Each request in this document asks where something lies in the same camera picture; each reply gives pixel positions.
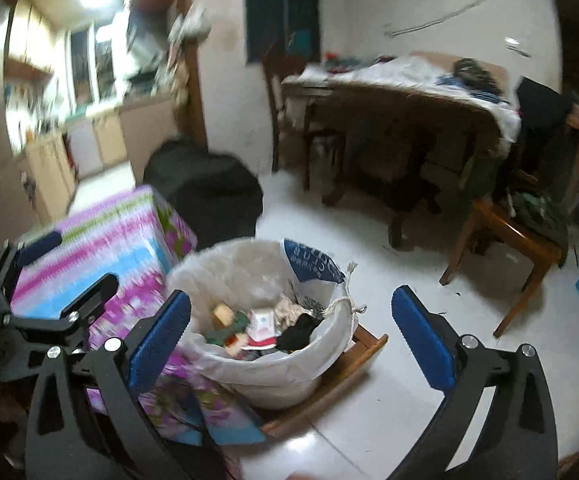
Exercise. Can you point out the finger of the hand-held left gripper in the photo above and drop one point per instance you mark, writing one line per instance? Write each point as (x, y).
(39, 249)
(89, 295)

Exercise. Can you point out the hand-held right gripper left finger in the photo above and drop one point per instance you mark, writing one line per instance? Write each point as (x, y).
(162, 340)

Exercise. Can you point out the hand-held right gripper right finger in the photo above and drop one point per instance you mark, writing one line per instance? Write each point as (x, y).
(422, 340)

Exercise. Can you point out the translucent plastic trash bag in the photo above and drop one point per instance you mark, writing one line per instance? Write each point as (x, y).
(249, 375)

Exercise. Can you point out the black cloth pouch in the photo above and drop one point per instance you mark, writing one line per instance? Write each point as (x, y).
(297, 335)

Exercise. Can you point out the white wrapper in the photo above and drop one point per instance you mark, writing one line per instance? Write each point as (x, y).
(287, 310)

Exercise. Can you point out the floral striped tablecloth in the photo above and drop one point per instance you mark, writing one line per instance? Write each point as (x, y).
(99, 240)

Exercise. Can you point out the dark green packet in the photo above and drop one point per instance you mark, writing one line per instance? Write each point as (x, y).
(238, 325)

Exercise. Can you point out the black white speckled cloth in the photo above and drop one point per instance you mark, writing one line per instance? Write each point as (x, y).
(312, 306)

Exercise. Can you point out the beige kitchen base cabinets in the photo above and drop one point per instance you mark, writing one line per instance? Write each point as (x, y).
(119, 130)

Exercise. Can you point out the dark green bundle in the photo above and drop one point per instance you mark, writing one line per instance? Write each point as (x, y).
(539, 215)

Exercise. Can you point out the kitchen window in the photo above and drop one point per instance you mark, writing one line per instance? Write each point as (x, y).
(94, 65)

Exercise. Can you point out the hanging cloth bag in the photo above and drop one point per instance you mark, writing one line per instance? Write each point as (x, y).
(178, 72)

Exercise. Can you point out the steel range hood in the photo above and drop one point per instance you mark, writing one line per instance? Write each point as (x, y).
(144, 40)

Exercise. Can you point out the dark wooden table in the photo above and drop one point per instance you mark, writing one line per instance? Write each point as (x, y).
(394, 105)

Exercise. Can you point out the black jacket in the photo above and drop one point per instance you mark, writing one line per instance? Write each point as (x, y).
(542, 115)

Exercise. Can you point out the dark patterned bag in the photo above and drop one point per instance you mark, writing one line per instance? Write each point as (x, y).
(477, 75)

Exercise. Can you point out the hanging white plastic bag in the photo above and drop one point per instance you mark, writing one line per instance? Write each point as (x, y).
(189, 22)

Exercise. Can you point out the wooden chair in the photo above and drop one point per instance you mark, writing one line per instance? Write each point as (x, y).
(274, 90)

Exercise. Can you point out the pile of colourful clothes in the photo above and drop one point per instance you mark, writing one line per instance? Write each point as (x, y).
(342, 61)

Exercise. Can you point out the dark window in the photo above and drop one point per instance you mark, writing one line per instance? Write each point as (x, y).
(279, 10)

